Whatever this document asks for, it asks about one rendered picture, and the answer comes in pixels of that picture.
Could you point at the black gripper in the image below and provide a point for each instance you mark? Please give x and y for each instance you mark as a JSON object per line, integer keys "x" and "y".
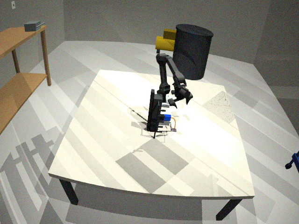
{"x": 172, "y": 101}

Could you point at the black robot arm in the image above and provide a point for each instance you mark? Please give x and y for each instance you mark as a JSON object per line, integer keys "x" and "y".
{"x": 178, "y": 78}

